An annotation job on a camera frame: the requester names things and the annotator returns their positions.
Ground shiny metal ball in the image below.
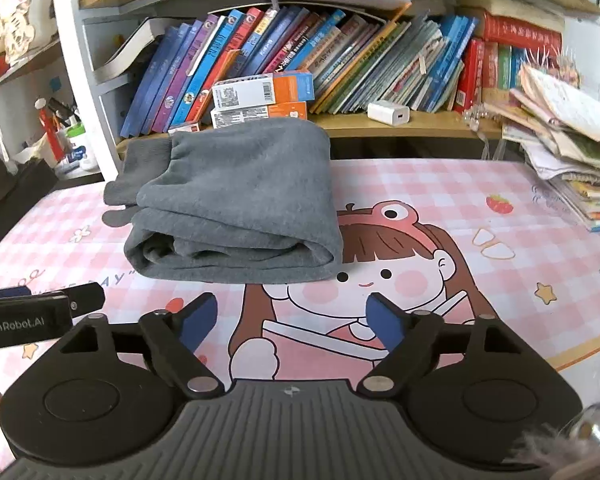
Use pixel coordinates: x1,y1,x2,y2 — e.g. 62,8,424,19
567,402,600,446

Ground grey pants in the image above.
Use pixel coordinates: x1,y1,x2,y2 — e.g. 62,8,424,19
102,119,343,283

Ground crumpled white tissue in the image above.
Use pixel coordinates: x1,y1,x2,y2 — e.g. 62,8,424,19
17,135,56,166

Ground white printed ornament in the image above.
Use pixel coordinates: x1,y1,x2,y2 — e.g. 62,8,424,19
0,0,61,63

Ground pile of notebooks and papers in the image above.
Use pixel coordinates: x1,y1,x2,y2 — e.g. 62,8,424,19
502,62,600,233

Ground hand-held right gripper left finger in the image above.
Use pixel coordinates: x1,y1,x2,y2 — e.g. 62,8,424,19
50,292,226,401

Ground wooden and white bookshelf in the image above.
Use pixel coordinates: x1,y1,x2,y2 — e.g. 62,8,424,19
0,0,600,181

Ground grey fur pompom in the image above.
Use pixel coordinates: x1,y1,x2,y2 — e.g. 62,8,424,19
510,400,600,480

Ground white charger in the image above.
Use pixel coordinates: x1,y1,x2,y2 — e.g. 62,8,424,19
367,101,411,127

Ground white tub with green lid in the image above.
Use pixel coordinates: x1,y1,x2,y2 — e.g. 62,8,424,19
65,122,101,171

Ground bunch of pens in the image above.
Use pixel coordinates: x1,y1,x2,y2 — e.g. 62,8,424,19
45,97,81,128

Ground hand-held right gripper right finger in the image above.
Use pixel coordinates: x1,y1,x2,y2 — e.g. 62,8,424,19
357,292,531,397

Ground row of red books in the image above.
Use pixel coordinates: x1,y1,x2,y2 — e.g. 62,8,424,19
455,10,563,113

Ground pink checkered cartoon desk mat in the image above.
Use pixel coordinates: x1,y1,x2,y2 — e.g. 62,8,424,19
0,157,600,461

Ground row of leaning colourful books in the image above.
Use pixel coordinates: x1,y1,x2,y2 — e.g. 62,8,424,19
120,5,481,138

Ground thick white-paged book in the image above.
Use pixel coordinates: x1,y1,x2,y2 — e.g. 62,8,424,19
97,16,181,83

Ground red tassel charm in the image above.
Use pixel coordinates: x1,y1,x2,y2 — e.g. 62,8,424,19
34,99,66,161

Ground orange and white carton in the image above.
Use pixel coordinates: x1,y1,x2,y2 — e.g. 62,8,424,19
211,101,308,130
211,72,315,109

